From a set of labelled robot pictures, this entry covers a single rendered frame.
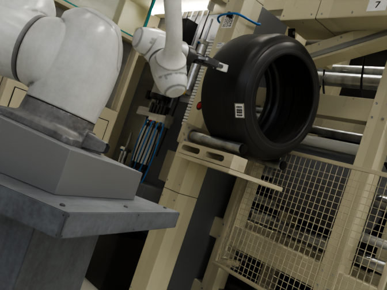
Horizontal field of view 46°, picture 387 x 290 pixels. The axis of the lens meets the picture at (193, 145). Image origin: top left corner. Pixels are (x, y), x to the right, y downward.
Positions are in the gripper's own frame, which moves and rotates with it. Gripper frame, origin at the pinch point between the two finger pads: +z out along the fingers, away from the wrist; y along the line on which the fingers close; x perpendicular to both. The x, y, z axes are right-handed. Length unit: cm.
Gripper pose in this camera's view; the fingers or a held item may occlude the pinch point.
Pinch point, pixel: (220, 67)
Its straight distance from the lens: 187.2
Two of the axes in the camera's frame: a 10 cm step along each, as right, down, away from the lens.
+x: -2.2, 9.8, 0.5
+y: -6.2, -1.7, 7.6
